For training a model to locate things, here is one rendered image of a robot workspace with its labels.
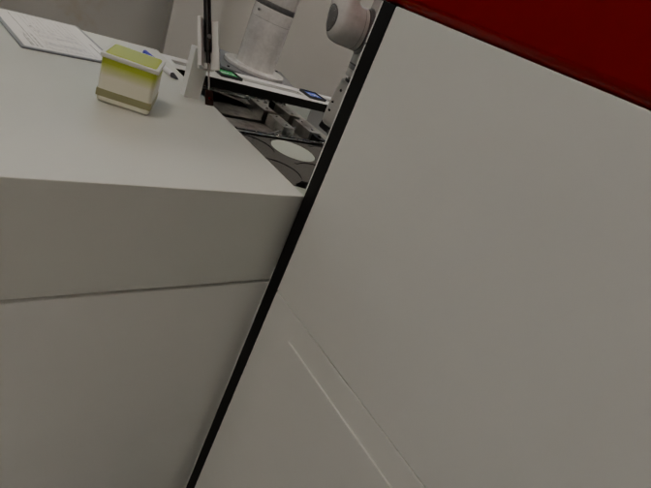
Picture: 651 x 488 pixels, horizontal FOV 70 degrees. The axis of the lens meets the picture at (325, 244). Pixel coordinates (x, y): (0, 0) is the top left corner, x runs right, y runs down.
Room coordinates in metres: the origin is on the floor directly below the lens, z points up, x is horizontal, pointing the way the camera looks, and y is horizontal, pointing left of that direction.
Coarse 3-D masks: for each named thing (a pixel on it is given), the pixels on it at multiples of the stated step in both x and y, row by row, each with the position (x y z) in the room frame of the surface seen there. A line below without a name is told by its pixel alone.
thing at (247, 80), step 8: (168, 56) 1.02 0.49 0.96; (176, 64) 0.99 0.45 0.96; (184, 64) 1.03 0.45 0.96; (232, 80) 1.06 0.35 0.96; (248, 80) 1.15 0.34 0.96; (256, 80) 1.17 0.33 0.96; (264, 80) 1.21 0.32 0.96; (264, 88) 1.13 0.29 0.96; (272, 88) 1.16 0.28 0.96; (280, 88) 1.22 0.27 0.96; (288, 88) 1.24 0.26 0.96; (296, 88) 1.29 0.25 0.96; (296, 96) 1.20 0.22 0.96; (304, 96) 1.24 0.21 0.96
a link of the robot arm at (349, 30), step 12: (336, 0) 0.92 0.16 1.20; (348, 0) 0.91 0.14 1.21; (360, 0) 0.93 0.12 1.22; (336, 12) 0.91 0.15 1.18; (348, 12) 0.90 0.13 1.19; (360, 12) 0.92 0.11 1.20; (336, 24) 0.90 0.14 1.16; (348, 24) 0.90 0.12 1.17; (360, 24) 0.91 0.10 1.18; (336, 36) 0.90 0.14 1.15; (348, 36) 0.91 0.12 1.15; (360, 36) 0.91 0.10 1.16
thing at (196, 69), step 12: (216, 24) 0.80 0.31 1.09; (216, 36) 0.79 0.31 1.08; (192, 48) 0.79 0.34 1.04; (216, 48) 0.79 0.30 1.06; (192, 60) 0.78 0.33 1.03; (204, 60) 0.77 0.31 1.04; (216, 60) 0.78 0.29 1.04; (192, 72) 0.78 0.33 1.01; (204, 72) 0.80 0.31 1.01; (192, 84) 0.78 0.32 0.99; (192, 96) 0.79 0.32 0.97
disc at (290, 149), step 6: (276, 144) 0.95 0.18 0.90; (282, 144) 0.97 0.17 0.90; (288, 144) 0.99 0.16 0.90; (294, 144) 1.01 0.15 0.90; (282, 150) 0.93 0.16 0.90; (288, 150) 0.95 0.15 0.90; (294, 150) 0.97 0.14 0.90; (300, 150) 0.99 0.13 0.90; (306, 150) 1.00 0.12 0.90; (288, 156) 0.91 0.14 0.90; (294, 156) 0.93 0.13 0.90; (300, 156) 0.95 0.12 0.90; (306, 156) 0.96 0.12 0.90; (312, 156) 0.98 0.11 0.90
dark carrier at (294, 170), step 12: (240, 132) 0.93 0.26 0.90; (252, 144) 0.89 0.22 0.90; (264, 144) 0.92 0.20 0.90; (300, 144) 1.02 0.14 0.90; (312, 144) 1.06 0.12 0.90; (264, 156) 0.85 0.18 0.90; (276, 156) 0.88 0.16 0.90; (288, 168) 0.85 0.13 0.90; (300, 168) 0.88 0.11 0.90; (312, 168) 0.91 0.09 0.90; (300, 180) 0.82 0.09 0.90
